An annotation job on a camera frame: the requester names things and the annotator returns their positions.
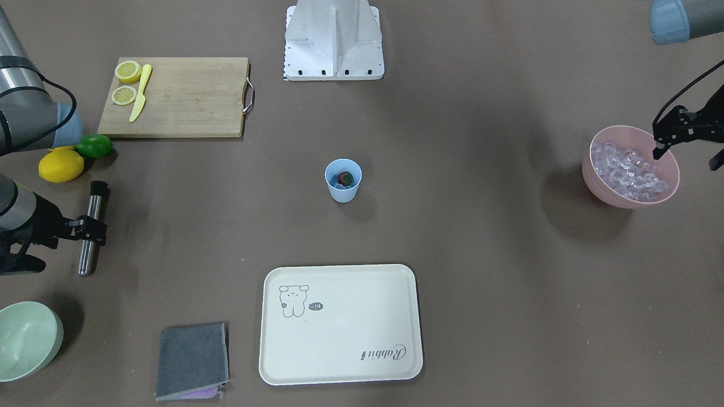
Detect yellow lemon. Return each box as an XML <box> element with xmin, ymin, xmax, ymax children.
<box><xmin>51</xmin><ymin>145</ymin><xmax>76</xmax><ymax>151</ymax></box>
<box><xmin>38</xmin><ymin>149</ymin><xmax>85</xmax><ymax>183</ymax></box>

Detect pile of clear ice cubes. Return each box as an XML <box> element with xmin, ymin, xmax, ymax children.
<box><xmin>590</xmin><ymin>141</ymin><xmax>670</xmax><ymax>203</ymax></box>

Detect yellow plastic knife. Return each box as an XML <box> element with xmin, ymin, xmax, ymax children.
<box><xmin>128</xmin><ymin>64</ymin><xmax>153</xmax><ymax>123</ymax></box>

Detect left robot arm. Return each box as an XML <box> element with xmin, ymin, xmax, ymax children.
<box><xmin>649</xmin><ymin>1</ymin><xmax>723</xmax><ymax>160</ymax></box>

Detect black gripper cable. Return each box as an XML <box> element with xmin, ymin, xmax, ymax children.
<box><xmin>652</xmin><ymin>59</ymin><xmax>724</xmax><ymax>125</ymax></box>

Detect cream rectangular tray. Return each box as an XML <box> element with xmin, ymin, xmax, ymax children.
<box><xmin>258</xmin><ymin>265</ymin><xmax>424</xmax><ymax>386</ymax></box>

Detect mint green bowl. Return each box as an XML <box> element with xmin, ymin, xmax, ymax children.
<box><xmin>1</xmin><ymin>301</ymin><xmax>64</xmax><ymax>382</ymax></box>

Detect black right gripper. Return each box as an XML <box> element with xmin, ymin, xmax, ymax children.
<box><xmin>1</xmin><ymin>195</ymin><xmax>107</xmax><ymax>276</ymax></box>

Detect green lime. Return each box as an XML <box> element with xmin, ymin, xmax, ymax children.
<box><xmin>75</xmin><ymin>134</ymin><xmax>114</xmax><ymax>159</ymax></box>

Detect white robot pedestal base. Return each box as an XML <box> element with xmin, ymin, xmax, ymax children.
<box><xmin>283</xmin><ymin>1</ymin><xmax>385</xmax><ymax>81</ymax></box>

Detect steel muddler black tip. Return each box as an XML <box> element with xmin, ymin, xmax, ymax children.
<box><xmin>77</xmin><ymin>181</ymin><xmax>111</xmax><ymax>277</ymax></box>

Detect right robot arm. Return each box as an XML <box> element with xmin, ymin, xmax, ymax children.
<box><xmin>1</xmin><ymin>11</ymin><xmax>110</xmax><ymax>276</ymax></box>

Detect lemon slice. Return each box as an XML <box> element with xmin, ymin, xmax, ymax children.
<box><xmin>114</xmin><ymin>60</ymin><xmax>142</xmax><ymax>84</ymax></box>
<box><xmin>110</xmin><ymin>85</ymin><xmax>137</xmax><ymax>106</ymax></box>

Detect grey folded cloth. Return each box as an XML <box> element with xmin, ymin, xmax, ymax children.
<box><xmin>154</xmin><ymin>322</ymin><xmax>230</xmax><ymax>402</ymax></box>

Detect light blue plastic cup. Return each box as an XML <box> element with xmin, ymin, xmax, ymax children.
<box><xmin>324</xmin><ymin>159</ymin><xmax>363</xmax><ymax>203</ymax></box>

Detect pink bowl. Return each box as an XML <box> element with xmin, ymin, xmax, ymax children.
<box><xmin>581</xmin><ymin>125</ymin><xmax>680</xmax><ymax>209</ymax></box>

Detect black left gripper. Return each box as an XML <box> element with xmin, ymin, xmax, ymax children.
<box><xmin>652</xmin><ymin>86</ymin><xmax>724</xmax><ymax>172</ymax></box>

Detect red strawberry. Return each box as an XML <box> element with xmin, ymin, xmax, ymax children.
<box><xmin>337</xmin><ymin>172</ymin><xmax>355</xmax><ymax>185</ymax></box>

